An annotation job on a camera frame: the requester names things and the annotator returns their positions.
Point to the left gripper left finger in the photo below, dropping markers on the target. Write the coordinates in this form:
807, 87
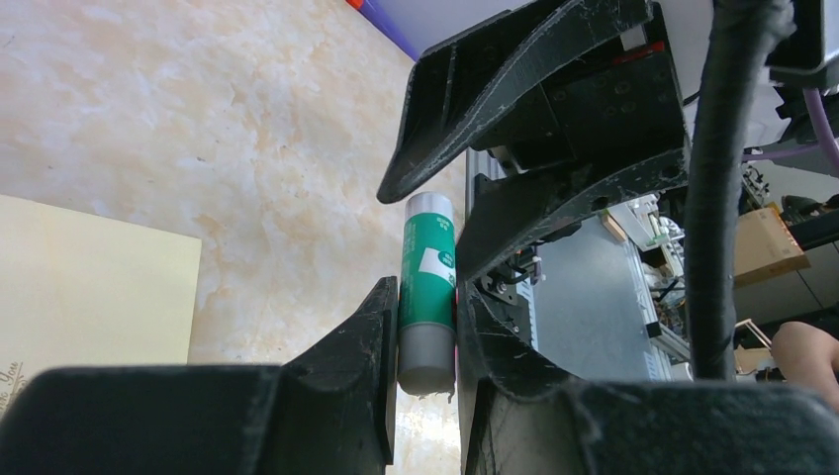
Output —
330, 410

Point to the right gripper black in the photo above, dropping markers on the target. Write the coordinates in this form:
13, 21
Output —
608, 127

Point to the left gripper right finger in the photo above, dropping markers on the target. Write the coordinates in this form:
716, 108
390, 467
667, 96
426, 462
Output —
521, 414

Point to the glue stick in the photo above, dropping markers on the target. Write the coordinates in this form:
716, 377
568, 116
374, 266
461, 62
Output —
426, 330

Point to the yellow envelope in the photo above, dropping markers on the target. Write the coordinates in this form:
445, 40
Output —
82, 290

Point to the cardboard box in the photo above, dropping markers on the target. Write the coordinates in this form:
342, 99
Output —
765, 248

